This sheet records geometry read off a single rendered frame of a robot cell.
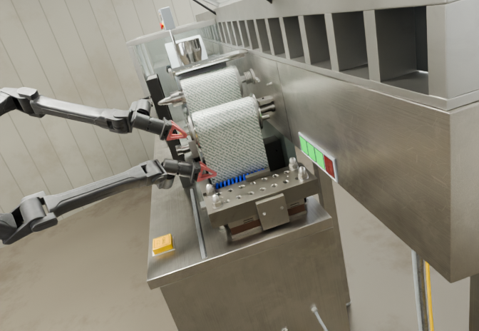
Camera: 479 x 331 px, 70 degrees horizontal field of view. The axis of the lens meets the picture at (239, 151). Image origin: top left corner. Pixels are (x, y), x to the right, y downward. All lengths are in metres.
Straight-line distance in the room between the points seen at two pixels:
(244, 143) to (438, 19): 0.92
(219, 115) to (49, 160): 3.01
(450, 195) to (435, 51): 0.21
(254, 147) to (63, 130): 2.97
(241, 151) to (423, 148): 0.84
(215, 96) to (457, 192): 1.10
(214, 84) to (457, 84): 1.09
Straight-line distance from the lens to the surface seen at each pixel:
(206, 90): 1.48
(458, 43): 0.54
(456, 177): 0.58
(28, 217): 1.17
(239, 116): 1.28
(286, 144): 1.38
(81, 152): 4.11
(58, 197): 1.19
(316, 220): 1.26
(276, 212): 1.22
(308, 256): 1.31
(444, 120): 0.55
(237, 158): 1.33
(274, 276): 1.31
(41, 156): 4.08
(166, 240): 1.34
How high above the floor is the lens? 1.63
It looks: 22 degrees down
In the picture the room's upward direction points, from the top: 15 degrees counter-clockwise
